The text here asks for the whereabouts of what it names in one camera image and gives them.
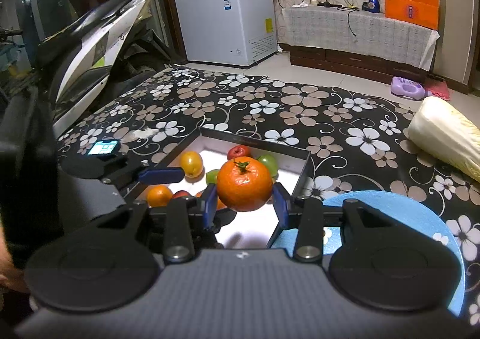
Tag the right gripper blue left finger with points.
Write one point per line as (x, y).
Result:
(208, 205)

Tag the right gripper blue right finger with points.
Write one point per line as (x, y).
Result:
(281, 201)

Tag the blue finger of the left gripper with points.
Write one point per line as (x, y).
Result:
(161, 176)

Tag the small orange fruit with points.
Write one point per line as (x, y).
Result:
(159, 196)

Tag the red fruit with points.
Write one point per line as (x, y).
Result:
(182, 194)

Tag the yellow orange fruit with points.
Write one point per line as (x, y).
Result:
(192, 164)

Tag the green lime fruit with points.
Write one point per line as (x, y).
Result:
(211, 176)

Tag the green apple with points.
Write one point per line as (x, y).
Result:
(270, 163)

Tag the large mandarin with stem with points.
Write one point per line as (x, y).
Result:
(244, 184)

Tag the red apple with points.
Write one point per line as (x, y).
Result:
(238, 151)

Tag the orange mandarin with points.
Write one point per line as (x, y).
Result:
(219, 205)

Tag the person's left hand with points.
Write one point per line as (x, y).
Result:
(11, 277)

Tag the black tray with white inside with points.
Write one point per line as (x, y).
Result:
(247, 229)

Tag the smartphone with lit screen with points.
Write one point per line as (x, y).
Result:
(104, 148)

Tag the floral black table cloth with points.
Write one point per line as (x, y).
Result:
(356, 142)

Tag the blue cartoon tiger plate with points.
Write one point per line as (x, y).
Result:
(380, 250)

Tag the white black scooter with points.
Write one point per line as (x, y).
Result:
(89, 63)

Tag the purple detergent bottle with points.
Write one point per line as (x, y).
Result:
(406, 88)

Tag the white chest freezer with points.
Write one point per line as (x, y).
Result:
(240, 33)

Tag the tv cabinet with lace cloth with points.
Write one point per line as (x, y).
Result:
(358, 43)

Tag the napa cabbage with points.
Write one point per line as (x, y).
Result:
(445, 133)

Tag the blue glass bottle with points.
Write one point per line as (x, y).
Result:
(373, 6)

